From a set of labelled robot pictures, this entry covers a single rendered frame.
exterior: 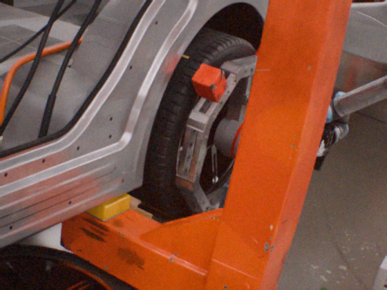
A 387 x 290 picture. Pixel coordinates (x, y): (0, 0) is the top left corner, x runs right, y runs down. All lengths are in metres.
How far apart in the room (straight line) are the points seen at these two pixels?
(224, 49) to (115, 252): 0.75
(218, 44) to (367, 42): 2.64
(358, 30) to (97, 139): 3.09
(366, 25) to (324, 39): 3.18
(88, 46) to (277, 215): 0.86
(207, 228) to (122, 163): 0.33
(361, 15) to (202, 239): 3.08
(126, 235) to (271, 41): 0.73
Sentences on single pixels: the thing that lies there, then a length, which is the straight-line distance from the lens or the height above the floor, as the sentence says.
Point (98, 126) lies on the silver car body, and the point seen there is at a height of 0.99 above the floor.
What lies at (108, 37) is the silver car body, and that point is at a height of 1.15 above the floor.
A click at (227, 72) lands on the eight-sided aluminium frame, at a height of 1.10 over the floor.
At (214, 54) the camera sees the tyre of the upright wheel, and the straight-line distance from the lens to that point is 2.25.
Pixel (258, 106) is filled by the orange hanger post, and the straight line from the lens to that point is 1.69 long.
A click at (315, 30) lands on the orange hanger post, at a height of 1.41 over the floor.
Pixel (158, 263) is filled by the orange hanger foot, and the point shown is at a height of 0.65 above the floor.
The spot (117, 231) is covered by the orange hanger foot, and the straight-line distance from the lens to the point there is 2.04.
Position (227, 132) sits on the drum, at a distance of 2.36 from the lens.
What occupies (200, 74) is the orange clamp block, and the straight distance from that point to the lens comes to 2.14.
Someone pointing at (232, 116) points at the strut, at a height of 0.93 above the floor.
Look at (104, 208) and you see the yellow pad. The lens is 2.05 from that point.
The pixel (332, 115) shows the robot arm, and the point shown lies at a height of 0.95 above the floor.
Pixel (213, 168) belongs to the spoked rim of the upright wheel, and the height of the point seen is 0.68.
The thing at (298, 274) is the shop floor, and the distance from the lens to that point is 3.39.
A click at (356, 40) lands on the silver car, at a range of 4.80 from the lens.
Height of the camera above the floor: 1.68
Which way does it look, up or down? 21 degrees down
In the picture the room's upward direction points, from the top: 12 degrees clockwise
